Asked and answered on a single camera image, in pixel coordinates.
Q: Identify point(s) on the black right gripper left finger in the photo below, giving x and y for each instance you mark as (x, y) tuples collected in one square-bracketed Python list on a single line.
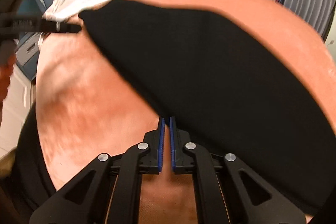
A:
[(108, 189)]

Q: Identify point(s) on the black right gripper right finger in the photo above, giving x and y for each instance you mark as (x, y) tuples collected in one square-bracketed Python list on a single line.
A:
[(226, 189)]

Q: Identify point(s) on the black pants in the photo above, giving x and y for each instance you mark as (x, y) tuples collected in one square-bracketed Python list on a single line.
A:
[(224, 88)]

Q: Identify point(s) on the person's left hand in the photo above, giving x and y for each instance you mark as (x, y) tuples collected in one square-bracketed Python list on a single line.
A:
[(6, 72)]

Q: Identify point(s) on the white bedside drawer cabinet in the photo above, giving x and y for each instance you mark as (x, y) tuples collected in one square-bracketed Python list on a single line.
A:
[(28, 53)]

